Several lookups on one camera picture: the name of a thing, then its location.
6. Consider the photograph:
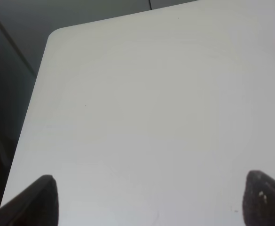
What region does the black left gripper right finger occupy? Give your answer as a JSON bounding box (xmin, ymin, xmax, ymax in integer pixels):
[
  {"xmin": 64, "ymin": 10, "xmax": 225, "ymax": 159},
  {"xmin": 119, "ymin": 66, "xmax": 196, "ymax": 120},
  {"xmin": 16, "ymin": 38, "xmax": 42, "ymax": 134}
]
[{"xmin": 242, "ymin": 170, "xmax": 275, "ymax": 226}]

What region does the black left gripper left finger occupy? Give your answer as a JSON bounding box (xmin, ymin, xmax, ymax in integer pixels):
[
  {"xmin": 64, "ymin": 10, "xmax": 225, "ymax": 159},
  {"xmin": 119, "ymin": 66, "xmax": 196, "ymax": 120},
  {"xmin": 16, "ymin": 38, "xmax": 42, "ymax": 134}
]
[{"xmin": 0, "ymin": 175, "xmax": 59, "ymax": 226}]

